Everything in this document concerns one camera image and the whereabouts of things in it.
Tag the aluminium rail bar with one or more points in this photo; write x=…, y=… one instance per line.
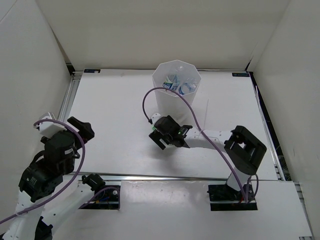
x=128, y=177

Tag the clear bottle blue label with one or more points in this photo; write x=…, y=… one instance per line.
x=188, y=86

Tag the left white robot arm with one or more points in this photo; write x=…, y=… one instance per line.
x=52, y=171

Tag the white octagonal plastic bin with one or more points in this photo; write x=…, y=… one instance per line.
x=170, y=102

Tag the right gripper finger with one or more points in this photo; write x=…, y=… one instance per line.
x=179, y=142
x=159, y=139

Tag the clear bottle white green label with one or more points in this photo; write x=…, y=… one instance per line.
x=171, y=82

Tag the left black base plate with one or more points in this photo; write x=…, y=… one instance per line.
x=107, y=198

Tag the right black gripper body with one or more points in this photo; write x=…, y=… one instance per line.
x=173, y=121

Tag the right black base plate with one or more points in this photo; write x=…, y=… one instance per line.
x=224, y=198

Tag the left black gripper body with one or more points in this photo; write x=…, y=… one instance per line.
x=69, y=166

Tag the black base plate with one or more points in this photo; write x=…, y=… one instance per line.
x=107, y=198
x=224, y=198

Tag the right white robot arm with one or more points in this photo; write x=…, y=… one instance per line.
x=242, y=150

